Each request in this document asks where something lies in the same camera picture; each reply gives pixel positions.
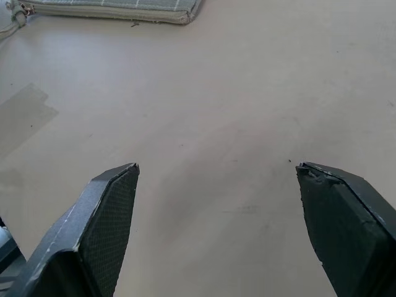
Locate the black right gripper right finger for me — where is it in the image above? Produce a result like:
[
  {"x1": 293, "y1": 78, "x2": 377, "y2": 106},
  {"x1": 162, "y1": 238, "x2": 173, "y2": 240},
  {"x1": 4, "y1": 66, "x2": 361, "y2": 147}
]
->
[{"x1": 295, "y1": 161, "x2": 396, "y2": 297}]

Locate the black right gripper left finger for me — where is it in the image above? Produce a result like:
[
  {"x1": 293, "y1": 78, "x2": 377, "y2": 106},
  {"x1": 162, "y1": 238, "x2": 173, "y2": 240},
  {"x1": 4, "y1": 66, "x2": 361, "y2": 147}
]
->
[{"x1": 9, "y1": 162, "x2": 140, "y2": 297}]

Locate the grey checked fabric pouch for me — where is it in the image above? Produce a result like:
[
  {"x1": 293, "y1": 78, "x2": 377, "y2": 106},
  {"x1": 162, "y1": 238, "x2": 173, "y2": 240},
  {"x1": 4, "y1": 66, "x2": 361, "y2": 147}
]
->
[{"x1": 0, "y1": 0, "x2": 205, "y2": 40}]

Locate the dark robot body part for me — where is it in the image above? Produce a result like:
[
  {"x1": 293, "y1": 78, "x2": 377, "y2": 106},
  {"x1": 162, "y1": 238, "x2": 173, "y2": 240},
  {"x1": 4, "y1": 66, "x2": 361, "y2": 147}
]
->
[{"x1": 0, "y1": 215, "x2": 28, "y2": 297}]

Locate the clear tape patch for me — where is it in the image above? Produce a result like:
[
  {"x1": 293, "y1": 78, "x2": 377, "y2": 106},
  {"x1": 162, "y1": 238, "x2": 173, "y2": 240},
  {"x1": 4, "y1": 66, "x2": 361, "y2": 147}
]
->
[{"x1": 0, "y1": 82, "x2": 60, "y2": 155}]

